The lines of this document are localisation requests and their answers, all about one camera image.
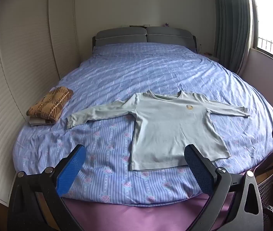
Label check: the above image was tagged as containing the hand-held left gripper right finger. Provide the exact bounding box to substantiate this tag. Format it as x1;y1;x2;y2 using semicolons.
184;144;264;231

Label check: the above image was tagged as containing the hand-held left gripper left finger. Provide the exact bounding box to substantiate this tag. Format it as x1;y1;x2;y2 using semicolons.
8;144;87;231

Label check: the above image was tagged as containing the light green long-sleeve shirt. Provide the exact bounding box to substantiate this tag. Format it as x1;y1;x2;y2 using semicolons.
67;90;250;172

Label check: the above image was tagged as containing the brown plaid folded garment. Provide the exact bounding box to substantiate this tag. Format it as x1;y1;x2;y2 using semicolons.
26;86;74;123

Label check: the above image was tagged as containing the purple bed sheet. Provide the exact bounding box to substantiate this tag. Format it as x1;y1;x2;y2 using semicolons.
63;170;255;231

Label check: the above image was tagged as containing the white nightstand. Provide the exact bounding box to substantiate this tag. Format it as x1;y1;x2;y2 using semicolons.
203;52;220;63

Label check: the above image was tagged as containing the bed with floral striped sheet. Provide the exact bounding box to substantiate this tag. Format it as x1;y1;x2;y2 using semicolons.
12;42;273;205

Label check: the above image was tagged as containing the green curtain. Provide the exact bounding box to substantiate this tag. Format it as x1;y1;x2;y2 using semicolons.
213;0;254;64

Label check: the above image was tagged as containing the grey headboard cushion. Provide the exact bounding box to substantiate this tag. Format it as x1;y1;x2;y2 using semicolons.
95;27;147;47
146;26;193;46

